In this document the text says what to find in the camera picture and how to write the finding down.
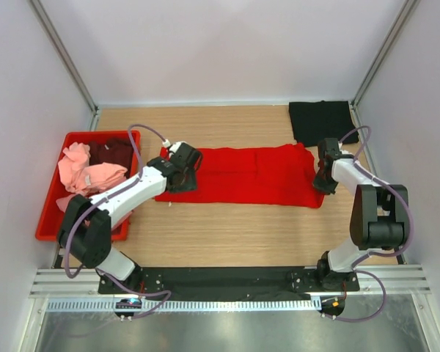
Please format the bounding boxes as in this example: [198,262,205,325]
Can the light pink t shirt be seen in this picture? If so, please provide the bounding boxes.
[57,142,128,195]

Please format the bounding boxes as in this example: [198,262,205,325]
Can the dusty pink t shirt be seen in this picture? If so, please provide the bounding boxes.
[56,194,133,231]

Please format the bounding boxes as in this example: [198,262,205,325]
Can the white slotted cable duct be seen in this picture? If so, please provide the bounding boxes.
[46,296,321,314]

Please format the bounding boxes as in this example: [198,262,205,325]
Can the red plastic bin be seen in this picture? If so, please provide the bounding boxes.
[35,130,141,242]

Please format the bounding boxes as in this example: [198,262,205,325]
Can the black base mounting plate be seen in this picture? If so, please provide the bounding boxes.
[117,266,360,296]

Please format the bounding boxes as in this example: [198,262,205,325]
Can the dark maroon t shirt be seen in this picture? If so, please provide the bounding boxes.
[88,137,133,169]

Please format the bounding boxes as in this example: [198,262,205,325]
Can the right aluminium frame post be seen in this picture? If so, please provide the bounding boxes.
[351,0,419,109]

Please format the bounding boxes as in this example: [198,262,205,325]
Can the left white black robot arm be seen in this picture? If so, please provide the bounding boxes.
[57,142,203,293]

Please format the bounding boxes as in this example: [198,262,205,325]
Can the left aluminium frame post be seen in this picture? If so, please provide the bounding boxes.
[28,0,98,115]

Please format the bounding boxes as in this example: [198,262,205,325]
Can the aluminium frame post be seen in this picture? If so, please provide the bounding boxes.
[351,0,419,109]
[28,0,98,115]

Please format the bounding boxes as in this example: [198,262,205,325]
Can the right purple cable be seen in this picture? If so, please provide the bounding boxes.
[320,125,415,322]

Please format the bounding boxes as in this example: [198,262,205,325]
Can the folded black t shirt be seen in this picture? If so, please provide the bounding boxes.
[288,100,355,147]

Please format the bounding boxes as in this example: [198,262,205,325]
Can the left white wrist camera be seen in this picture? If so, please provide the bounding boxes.
[162,139,184,154]

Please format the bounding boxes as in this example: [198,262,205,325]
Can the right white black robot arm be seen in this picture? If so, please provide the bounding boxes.
[313,138,412,291]

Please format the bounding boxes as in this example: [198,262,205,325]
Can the red t shirt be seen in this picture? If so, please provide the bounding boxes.
[155,143,324,209]

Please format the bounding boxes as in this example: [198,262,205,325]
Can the aluminium front rail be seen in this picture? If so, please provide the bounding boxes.
[29,265,430,298]

